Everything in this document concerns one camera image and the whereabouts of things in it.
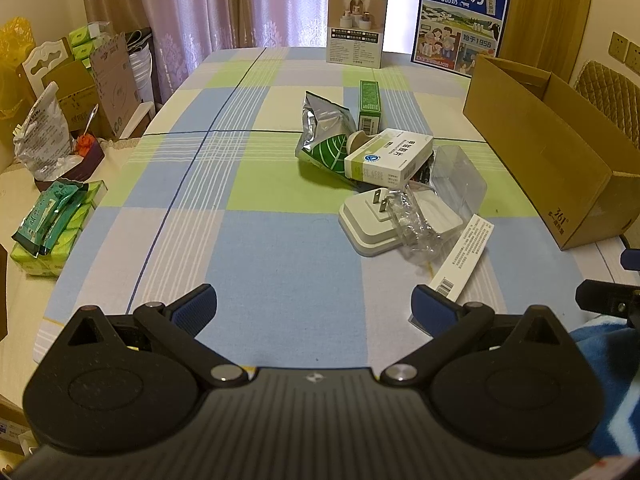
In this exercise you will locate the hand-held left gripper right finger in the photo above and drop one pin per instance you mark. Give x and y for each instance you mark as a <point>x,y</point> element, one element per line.
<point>430,305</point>

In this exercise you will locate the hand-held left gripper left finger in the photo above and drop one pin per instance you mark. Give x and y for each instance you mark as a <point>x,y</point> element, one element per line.
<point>192,305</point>

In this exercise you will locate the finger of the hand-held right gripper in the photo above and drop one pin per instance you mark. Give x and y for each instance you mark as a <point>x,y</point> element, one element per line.
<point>600,295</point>
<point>631,259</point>

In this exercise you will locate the large brown cardboard box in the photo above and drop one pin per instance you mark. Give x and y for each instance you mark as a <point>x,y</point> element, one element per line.
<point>525,150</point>

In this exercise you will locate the white medicine box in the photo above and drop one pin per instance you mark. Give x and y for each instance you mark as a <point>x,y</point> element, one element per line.
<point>390,157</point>

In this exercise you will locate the silver green tea pouch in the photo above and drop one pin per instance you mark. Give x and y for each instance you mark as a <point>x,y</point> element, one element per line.
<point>320,130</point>

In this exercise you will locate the narrow green box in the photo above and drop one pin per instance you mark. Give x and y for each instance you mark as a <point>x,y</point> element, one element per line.
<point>370,105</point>

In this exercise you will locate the narrow white barcode box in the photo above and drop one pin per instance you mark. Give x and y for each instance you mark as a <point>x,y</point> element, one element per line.
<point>462,255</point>

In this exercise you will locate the blue patterned clothing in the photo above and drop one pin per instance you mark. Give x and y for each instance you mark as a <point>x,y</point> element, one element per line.
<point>615,385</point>

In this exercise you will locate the white plug adapter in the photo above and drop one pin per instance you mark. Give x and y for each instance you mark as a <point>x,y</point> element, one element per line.
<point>365,220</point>

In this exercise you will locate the checked tablecloth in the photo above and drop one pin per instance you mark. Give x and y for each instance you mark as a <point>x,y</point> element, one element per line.
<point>280,240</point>

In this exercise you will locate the clear plastic packaging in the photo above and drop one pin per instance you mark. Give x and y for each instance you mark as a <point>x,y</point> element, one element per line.
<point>457,175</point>

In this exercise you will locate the stack of light green tissues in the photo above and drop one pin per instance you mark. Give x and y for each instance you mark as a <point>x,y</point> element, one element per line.
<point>60,255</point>

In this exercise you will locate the quilted chair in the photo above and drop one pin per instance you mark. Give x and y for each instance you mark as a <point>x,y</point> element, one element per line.
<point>610,90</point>

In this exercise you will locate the maroon box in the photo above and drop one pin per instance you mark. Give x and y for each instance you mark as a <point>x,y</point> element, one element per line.
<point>85,167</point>

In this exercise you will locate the white plastic spoon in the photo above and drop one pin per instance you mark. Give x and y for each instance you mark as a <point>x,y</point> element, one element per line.
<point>359,140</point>

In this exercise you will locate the orange item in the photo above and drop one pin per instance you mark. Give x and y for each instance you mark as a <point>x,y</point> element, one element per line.
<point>85,144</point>

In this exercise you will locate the clear plastic bag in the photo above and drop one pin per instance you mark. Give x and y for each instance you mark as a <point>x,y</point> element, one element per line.
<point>42,130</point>

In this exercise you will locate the printed cardboard box flap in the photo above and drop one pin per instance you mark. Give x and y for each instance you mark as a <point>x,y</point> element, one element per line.
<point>115,85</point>

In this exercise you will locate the small brown cardboard box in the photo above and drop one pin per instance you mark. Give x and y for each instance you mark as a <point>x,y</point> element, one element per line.
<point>75,95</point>

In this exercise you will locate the wooden door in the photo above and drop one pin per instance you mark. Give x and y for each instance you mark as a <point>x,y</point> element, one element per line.
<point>545,10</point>

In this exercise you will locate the white product box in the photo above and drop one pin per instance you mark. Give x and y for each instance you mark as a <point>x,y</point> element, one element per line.
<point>356,50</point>

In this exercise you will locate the blue illustrated carton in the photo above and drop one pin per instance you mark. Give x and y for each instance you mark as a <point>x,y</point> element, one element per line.
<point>450,35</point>

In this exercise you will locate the green tissue pack bundle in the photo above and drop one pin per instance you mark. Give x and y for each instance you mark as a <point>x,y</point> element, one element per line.
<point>87,40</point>

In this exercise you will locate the white carved chair back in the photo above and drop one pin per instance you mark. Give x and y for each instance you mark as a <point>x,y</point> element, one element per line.
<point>42,57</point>

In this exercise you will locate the yellow plastic bag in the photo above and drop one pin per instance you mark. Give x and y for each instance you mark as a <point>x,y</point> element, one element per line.
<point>15,45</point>

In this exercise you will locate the pink sheer curtain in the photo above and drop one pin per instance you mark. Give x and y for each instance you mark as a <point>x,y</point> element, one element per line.
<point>280,0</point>

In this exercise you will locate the gold wall socket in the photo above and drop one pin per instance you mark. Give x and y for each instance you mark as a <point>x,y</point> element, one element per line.
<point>619,45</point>
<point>634,55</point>

